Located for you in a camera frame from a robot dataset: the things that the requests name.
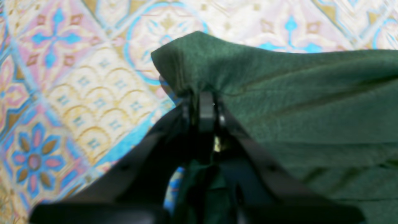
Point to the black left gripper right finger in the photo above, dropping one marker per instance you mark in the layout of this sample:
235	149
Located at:
261	191

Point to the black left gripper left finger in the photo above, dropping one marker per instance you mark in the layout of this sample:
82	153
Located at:
133	190

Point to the dark green long-sleeve shirt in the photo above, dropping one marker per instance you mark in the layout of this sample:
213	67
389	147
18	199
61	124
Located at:
329	118

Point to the patterned tile tablecloth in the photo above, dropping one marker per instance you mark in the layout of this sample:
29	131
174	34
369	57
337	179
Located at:
79	89

